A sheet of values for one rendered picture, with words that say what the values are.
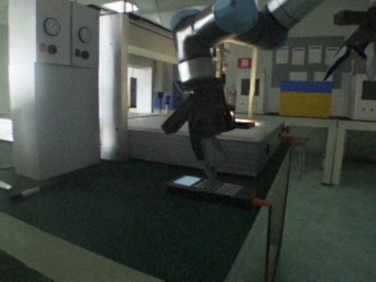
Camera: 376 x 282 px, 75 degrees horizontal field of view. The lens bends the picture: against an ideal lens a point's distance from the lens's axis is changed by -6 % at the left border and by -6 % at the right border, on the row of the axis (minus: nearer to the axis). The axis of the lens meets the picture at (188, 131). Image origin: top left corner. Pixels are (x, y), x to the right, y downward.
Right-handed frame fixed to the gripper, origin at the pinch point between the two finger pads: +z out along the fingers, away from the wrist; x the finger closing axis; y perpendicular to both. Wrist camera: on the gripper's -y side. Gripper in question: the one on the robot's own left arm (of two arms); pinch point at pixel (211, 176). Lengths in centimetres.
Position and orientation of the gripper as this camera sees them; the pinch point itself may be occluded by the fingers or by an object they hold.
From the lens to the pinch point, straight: 58.2
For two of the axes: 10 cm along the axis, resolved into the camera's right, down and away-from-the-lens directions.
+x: 5.0, -1.1, 8.6
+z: 2.0, 9.8, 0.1
